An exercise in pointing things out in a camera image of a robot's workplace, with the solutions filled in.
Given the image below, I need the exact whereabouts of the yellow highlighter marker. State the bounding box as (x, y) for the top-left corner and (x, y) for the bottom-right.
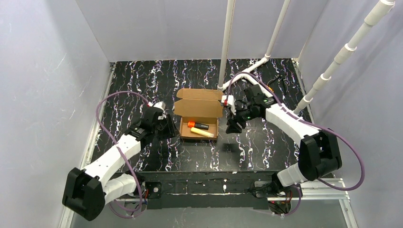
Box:
(191, 127), (215, 138)

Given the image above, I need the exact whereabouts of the orange capped black marker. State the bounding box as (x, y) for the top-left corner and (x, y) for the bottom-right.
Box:
(187, 122), (209, 130)

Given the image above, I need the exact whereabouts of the brown cardboard box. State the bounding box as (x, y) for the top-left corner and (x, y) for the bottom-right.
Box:
(173, 88), (223, 141)

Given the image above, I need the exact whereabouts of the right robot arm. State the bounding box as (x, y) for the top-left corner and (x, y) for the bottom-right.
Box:
(221, 85), (342, 196)

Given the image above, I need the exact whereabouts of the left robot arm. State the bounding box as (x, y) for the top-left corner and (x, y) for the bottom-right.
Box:
(62, 102), (179, 221)

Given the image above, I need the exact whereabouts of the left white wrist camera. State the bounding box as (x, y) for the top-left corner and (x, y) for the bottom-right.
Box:
(147, 102), (166, 120)

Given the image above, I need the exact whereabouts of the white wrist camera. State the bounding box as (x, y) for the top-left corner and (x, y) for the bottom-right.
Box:
(221, 95), (236, 115)
(147, 102), (166, 120)

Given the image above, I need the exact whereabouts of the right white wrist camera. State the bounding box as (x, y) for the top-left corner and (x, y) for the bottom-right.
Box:
(221, 95), (236, 115)

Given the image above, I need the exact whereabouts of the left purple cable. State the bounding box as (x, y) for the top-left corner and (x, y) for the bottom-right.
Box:
(95, 91), (152, 219)

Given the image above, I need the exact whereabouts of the purple cable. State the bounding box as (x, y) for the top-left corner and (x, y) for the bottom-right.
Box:
(226, 71), (366, 218)
(95, 91), (152, 219)

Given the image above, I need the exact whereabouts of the aluminium rail frame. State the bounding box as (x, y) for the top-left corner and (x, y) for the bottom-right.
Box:
(58, 61), (360, 228)

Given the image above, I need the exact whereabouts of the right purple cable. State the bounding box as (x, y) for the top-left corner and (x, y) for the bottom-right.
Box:
(226, 71), (366, 218)

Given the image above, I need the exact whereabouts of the white PVC pipe frame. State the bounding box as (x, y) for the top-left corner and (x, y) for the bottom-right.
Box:
(217, 0), (396, 115)

